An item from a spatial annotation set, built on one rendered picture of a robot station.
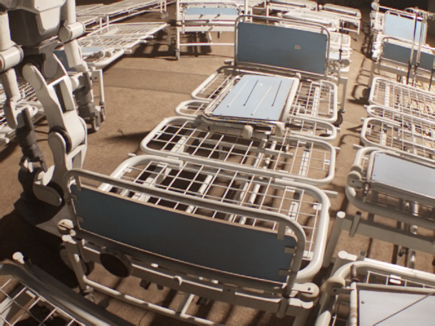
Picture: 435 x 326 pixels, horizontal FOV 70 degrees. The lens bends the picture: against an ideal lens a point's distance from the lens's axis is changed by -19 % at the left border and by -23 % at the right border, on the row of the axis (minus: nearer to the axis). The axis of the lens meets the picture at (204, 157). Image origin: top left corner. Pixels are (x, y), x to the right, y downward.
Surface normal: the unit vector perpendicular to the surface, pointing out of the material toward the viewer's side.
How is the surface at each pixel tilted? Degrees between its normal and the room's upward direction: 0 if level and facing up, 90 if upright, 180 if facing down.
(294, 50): 90
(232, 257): 90
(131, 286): 0
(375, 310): 5
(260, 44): 90
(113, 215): 90
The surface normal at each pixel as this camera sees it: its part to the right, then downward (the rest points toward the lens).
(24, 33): -0.33, 0.64
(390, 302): 0.03, -0.90
